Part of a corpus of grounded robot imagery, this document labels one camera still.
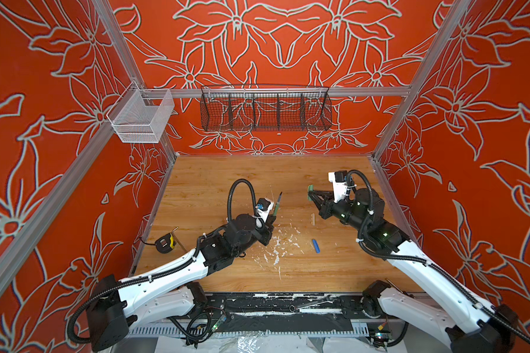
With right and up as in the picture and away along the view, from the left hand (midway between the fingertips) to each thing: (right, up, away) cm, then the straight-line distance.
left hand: (274, 215), depth 72 cm
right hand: (+11, +8, -3) cm, 13 cm away
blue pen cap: (+18, -15, +15) cm, 28 cm away
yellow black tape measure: (-43, -14, +13) cm, 47 cm away
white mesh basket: (-58, +36, +19) cm, 71 cm away
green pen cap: (+12, +9, -3) cm, 15 cm away
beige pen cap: (+18, -7, +21) cm, 28 cm away
